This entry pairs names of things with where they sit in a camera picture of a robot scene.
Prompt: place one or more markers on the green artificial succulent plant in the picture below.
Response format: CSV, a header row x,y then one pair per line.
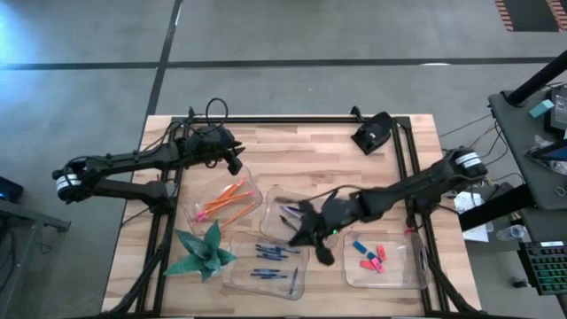
x,y
204,254

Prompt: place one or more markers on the grey side table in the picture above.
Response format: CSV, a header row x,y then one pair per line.
x,y
518,146

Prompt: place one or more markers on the black tablet screen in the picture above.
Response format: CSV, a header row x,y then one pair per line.
x,y
551,153

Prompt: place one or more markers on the pink rubber eraser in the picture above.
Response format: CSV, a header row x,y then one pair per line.
x,y
378,265

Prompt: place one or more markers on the blue rubber eraser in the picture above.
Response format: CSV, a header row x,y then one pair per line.
x,y
359,247
371,255

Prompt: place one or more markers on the orange rubber eraser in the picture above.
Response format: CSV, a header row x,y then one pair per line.
x,y
367,265
381,253

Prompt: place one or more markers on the black diagonal pole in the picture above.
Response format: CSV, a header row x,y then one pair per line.
x,y
540,77

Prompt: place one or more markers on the black box blue light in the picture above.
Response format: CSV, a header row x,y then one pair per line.
x,y
10,189

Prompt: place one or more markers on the black computer keyboard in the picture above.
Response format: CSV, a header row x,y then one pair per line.
x,y
547,268

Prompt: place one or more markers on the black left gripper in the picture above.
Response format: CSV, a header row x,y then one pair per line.
x,y
210,144

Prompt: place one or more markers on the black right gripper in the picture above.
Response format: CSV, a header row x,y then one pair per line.
x,y
341,212

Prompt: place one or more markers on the clear plastic bottle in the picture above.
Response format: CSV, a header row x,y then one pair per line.
x,y
511,232

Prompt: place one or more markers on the black floor mat orange stripes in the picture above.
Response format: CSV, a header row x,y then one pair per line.
x,y
531,15

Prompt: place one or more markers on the teal small box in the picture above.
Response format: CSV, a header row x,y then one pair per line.
x,y
541,108

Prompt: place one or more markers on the white paper sheet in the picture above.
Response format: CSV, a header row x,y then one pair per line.
x,y
469,208

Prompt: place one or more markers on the grey pen black grip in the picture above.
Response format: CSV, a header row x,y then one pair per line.
x,y
283,200

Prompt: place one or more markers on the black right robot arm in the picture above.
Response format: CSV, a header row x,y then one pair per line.
x,y
425,181

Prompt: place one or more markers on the black metal beam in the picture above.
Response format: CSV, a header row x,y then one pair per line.
x,y
496,208

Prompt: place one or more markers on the black metal stand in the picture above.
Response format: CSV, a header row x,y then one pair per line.
x,y
372,133

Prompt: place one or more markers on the black table edge frame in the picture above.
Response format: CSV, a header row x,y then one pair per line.
x,y
405,146

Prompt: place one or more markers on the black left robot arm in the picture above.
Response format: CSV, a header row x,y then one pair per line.
x,y
128,164

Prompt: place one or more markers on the grey metal table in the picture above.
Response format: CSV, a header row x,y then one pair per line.
x,y
26,230

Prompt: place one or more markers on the clear plastic bin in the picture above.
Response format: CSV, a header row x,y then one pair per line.
x,y
239,283
270,221
398,274
195,186

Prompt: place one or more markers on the black ballpoint pen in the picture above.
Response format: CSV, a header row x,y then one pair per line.
x,y
288,223

